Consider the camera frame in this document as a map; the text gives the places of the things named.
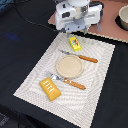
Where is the yellow toy butter box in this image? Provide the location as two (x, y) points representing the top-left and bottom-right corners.
(69, 37), (81, 51)

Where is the orange toy bread loaf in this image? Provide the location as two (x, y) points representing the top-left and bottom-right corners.
(39, 77), (61, 101)

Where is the toy knife wooden handle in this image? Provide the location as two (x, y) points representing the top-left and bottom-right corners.
(59, 49), (98, 63)

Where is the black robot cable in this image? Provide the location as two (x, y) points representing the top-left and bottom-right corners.
(13, 0), (59, 33)

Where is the beige bowl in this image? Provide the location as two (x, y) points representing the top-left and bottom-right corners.
(119, 5), (128, 30)

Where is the toy fork wooden handle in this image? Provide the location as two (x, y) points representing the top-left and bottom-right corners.
(50, 73), (86, 90)

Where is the round wooden plate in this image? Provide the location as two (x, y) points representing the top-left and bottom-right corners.
(56, 55), (83, 79)

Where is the white woven placemat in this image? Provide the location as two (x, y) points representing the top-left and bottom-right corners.
(14, 33), (115, 128)

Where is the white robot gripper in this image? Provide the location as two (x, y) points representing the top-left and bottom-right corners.
(55, 0), (103, 33)

